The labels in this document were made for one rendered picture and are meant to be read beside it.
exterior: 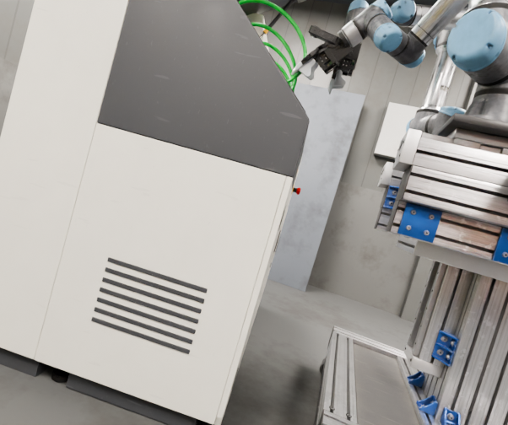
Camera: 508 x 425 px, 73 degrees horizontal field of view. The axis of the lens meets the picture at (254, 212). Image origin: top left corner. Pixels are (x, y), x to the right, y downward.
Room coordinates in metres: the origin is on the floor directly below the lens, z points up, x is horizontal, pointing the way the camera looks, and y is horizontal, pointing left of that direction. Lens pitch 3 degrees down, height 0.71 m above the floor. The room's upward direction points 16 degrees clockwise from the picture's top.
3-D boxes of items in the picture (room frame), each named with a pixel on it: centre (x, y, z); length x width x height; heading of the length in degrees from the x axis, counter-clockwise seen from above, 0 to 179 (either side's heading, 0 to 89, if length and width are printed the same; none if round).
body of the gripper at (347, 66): (1.38, -0.18, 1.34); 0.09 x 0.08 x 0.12; 84
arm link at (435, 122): (1.39, -0.66, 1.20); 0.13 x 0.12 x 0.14; 16
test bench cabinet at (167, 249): (1.29, 0.18, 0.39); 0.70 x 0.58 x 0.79; 174
